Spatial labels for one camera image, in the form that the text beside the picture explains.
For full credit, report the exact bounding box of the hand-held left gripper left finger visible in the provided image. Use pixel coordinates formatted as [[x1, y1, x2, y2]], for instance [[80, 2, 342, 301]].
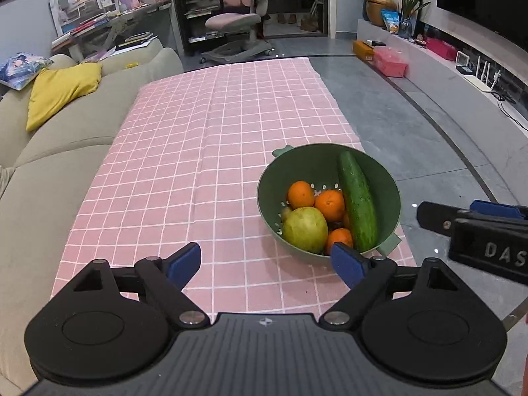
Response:
[[72, 243, 211, 331]]

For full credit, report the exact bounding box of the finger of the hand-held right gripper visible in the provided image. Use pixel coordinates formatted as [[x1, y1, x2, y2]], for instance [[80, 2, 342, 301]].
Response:
[[416, 201, 528, 285], [470, 199, 528, 220]]

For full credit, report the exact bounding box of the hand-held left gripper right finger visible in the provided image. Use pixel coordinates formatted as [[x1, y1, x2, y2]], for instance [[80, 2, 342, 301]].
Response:
[[317, 243, 456, 331]]

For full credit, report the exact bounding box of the green cucumber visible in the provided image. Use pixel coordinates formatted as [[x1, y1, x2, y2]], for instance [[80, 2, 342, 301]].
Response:
[[337, 150, 379, 253]]

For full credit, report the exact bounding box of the orange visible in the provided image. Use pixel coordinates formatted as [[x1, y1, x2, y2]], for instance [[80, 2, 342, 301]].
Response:
[[324, 228, 354, 255], [287, 181, 316, 210], [314, 190, 346, 222]]

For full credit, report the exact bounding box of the green colander bowl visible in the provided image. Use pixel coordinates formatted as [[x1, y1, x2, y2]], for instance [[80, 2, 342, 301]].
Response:
[[256, 143, 403, 264]]

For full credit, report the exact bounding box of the green guava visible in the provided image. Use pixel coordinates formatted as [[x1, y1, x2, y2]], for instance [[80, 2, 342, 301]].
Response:
[[281, 207, 329, 254]]

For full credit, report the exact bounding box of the pink checkered tablecloth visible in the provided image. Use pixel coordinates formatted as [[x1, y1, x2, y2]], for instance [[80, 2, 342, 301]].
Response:
[[50, 57, 417, 314]]

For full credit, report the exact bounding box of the white router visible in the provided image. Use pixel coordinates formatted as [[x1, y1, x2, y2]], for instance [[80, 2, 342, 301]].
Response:
[[464, 61, 502, 91]]

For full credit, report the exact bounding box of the grey television cabinet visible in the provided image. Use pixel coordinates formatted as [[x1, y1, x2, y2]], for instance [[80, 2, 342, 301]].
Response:
[[357, 18, 528, 133]]

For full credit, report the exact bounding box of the beige sofa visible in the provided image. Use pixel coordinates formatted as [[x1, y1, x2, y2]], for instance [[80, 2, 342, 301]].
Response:
[[0, 47, 184, 396]]

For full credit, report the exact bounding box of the magenta box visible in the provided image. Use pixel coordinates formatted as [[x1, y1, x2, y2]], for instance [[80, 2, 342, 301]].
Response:
[[426, 37, 458, 60]]

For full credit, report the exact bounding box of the pink box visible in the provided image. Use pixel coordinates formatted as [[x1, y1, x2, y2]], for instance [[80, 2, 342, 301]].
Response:
[[372, 47, 409, 78]]

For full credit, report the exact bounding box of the orange box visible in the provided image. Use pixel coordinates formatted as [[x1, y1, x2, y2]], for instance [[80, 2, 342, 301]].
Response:
[[352, 40, 376, 62]]

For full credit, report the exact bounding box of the yellow pillow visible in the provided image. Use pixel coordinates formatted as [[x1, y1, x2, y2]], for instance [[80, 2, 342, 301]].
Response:
[[25, 63, 102, 132]]

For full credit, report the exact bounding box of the blue snack bag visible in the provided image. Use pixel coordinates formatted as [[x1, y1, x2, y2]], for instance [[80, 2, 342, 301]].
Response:
[[380, 9, 402, 34]]

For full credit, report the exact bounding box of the green potted plant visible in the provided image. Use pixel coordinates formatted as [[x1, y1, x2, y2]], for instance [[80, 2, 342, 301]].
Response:
[[392, 0, 436, 40]]

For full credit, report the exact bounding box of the golden vase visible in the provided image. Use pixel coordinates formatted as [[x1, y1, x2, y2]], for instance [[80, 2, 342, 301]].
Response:
[[366, 0, 397, 27]]

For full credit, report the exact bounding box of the pink office chair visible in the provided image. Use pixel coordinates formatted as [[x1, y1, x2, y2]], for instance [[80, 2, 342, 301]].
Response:
[[200, 0, 275, 63]]

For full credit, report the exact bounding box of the blue printed pillow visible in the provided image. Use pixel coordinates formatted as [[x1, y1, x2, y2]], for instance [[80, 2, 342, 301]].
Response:
[[0, 52, 54, 90]]

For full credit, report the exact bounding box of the cluttered desk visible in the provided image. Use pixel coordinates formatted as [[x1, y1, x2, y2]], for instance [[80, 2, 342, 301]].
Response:
[[49, 0, 174, 64]]

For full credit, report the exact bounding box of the black bookshelf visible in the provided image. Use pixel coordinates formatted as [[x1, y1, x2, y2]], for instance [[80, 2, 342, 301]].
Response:
[[169, 0, 225, 56]]

